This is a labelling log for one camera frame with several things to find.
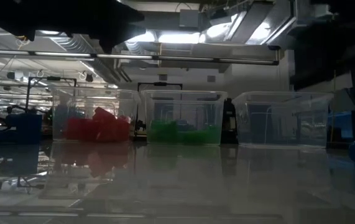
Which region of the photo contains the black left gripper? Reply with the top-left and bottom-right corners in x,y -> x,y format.
34,0 -> 146,53

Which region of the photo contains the red toy block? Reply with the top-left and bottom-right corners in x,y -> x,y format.
92,106 -> 118,124
64,117 -> 96,141
93,121 -> 118,143
114,115 -> 132,143

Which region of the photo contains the green toy block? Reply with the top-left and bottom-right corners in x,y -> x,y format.
177,124 -> 221,146
148,119 -> 178,145

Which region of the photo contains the ceiling light panel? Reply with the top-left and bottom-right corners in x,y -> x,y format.
127,29 -> 157,44
157,32 -> 201,45

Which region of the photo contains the grey ceiling box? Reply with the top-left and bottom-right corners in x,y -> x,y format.
179,9 -> 200,29

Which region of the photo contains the horizontal ceiling pipe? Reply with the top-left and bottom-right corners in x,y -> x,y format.
0,49 -> 280,66

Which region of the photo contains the clear plastic bin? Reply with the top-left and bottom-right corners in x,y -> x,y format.
51,88 -> 141,146
140,90 -> 228,147
231,91 -> 334,149

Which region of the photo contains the silver ribbed duct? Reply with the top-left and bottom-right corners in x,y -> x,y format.
49,35 -> 125,83

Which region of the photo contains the black gantry frame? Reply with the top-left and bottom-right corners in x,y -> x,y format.
137,82 -> 183,94
24,76 -> 78,114

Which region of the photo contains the large silver air duct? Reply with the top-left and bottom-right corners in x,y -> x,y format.
200,0 -> 298,47

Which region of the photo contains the black frame bracket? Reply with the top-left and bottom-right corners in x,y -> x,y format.
221,98 -> 239,144

